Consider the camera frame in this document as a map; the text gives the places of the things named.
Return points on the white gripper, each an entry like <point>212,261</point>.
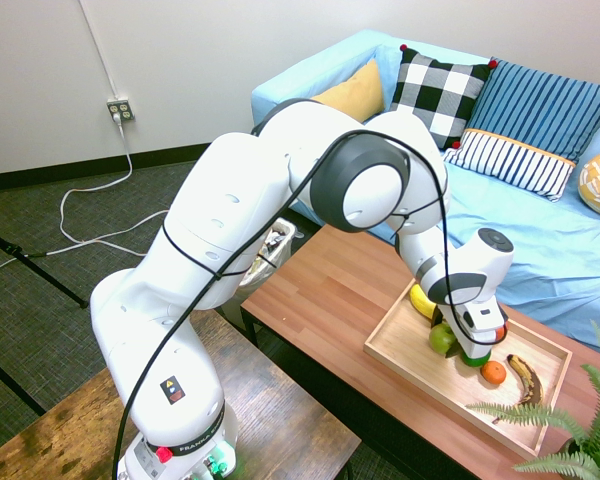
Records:
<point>480,325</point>

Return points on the green apple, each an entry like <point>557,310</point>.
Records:
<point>441,337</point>

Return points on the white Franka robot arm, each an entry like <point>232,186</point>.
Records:
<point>180,280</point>

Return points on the wooden tray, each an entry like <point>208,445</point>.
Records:
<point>430,390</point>

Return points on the dark green round fruit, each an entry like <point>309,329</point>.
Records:
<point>476,361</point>

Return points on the black avocado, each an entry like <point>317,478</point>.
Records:
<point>438,317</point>

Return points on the small orange tangerine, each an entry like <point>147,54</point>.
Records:
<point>494,373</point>

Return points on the red-orange round fruit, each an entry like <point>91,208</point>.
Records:
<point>501,334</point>

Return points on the yellow banana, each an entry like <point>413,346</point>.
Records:
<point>421,301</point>

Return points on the brown spotted banana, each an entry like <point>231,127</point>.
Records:
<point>530,382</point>

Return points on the reddish wooden coffee table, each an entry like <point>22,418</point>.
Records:
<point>330,310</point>

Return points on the light blue sofa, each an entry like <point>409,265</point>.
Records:
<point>540,235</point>

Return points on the potted fern plant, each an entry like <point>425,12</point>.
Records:
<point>597,440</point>

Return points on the rustic brown robot table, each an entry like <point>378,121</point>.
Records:
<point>280,415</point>

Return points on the white navy striped pillow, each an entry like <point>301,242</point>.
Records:
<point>510,162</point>

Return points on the cream trash bin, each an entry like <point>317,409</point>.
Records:
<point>280,240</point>

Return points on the black white checkered pillow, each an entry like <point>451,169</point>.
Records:
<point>440,95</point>

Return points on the blue striped pillow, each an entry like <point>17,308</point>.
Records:
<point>545,110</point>

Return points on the plain mustard pillow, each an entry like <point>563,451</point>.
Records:
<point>355,95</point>

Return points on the wall power outlet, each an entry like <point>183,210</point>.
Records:
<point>120,110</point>

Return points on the black camera tripod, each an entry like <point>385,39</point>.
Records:
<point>40,272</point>

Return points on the white wall conduit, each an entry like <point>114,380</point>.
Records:
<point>97,45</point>

